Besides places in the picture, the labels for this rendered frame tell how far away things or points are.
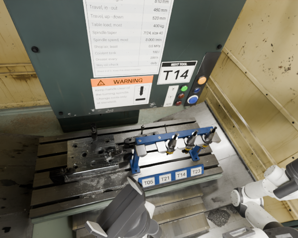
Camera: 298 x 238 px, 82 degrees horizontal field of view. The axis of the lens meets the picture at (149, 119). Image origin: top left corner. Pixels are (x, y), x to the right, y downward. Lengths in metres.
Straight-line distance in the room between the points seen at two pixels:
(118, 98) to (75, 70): 0.14
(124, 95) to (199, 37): 0.24
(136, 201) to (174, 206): 0.93
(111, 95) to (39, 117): 1.53
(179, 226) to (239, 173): 0.59
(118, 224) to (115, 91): 0.31
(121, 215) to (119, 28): 0.38
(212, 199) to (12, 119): 1.87
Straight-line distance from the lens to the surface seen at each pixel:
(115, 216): 0.43
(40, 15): 0.38
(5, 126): 2.02
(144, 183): 1.12
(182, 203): 1.36
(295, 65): 1.21
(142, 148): 0.89
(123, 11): 0.37
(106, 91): 0.47
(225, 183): 1.49
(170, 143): 0.89
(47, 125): 1.88
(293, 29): 1.24
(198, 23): 0.44
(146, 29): 0.39
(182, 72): 0.49
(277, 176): 0.84
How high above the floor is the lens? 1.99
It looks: 50 degrees down
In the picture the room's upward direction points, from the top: 12 degrees clockwise
